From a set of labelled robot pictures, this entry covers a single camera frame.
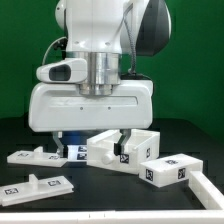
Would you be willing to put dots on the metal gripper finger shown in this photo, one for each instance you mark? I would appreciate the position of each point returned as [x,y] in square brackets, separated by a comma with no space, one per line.
[62,150]
[120,144]

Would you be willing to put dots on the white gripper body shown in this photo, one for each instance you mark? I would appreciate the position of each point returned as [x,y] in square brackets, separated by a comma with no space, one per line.
[60,107]

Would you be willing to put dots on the white cabinet body box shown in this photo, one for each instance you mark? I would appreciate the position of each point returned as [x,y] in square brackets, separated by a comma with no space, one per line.
[142,146]

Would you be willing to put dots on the white door panel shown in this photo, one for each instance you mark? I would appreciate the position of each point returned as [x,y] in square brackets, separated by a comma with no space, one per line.
[36,157]
[34,189]

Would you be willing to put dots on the white door panel front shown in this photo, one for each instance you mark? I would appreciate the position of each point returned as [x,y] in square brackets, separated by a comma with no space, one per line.
[34,189]

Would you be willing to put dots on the white cabinet top block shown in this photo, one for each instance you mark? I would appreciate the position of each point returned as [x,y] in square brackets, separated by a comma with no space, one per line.
[169,170]

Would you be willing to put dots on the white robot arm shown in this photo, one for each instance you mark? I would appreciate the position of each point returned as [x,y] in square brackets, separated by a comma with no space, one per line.
[96,85]

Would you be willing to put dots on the white marker sheet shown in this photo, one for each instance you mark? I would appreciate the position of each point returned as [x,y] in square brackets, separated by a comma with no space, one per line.
[77,153]

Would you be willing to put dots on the white L-shaped fence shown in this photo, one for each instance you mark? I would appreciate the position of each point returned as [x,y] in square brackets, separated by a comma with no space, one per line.
[210,197]

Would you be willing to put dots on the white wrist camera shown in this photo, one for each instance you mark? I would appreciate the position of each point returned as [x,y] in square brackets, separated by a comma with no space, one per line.
[70,70]

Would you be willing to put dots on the black camera on stand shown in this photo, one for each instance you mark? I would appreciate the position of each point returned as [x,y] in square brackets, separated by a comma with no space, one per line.
[61,43]

